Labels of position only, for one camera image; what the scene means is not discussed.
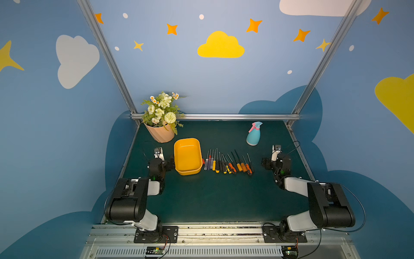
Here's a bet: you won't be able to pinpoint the yellow plastic storage box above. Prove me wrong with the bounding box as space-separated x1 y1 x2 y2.
174 138 203 176

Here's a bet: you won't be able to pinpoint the yellow grid handle screwdriver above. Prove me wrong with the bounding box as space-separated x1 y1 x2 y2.
231 152 243 172

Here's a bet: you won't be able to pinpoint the orange black handle screwdriver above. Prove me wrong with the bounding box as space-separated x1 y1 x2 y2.
227 154 237 174

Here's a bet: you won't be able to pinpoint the clear handle tester screwdriver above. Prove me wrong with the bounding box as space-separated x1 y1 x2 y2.
204 151 210 171

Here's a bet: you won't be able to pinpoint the black yellow handle screwdriver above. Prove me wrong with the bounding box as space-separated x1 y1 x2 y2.
222 154 232 174

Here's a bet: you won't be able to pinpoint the small yellow handle screwdriver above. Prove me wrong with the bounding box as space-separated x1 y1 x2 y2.
211 150 216 172

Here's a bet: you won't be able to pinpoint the large black handle screwdriver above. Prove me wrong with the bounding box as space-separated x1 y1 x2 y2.
219 152 227 174

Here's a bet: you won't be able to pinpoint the black ribbed handle screwdriver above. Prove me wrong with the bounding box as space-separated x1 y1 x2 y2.
215 149 220 173

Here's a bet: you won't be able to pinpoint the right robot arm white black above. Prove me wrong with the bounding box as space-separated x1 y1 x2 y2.
261 151 356 235

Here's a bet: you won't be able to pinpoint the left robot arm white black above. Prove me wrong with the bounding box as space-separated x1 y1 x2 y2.
105 158 175 232

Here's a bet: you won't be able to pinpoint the terracotta flower pot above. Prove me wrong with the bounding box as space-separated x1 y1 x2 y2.
144 124 175 143

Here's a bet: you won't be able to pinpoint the teal spray bottle pink trigger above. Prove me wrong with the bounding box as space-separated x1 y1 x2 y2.
246 122 263 146

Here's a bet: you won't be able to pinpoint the artificial white green flowers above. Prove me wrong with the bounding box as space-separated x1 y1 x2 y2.
141 91 183 135

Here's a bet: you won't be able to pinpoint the left controller board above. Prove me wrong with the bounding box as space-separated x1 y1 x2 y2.
145 247 167 257

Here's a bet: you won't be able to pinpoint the controller board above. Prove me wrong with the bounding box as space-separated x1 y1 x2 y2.
145 247 167 257
281 246 299 259

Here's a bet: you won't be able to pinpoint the right controller board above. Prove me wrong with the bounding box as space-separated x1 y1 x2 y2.
281 246 299 259

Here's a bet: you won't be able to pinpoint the aluminium back frame bar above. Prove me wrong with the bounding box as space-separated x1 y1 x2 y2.
130 113 301 121

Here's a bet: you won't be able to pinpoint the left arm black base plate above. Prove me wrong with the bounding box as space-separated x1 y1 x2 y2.
133 225 179 243

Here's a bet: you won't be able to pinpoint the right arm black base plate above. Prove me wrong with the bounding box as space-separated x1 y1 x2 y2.
262 223 307 243

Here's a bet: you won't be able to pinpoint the left aluminium frame post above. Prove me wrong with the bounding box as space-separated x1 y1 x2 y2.
77 0 137 113

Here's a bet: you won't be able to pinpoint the aluminium frame post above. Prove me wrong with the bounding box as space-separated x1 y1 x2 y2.
292 0 363 117
77 0 137 113

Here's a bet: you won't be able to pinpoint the aluminium front rail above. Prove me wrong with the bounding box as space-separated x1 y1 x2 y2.
80 222 360 259

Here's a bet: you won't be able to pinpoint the right aluminium frame post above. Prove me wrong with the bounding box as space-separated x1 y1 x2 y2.
292 0 363 117

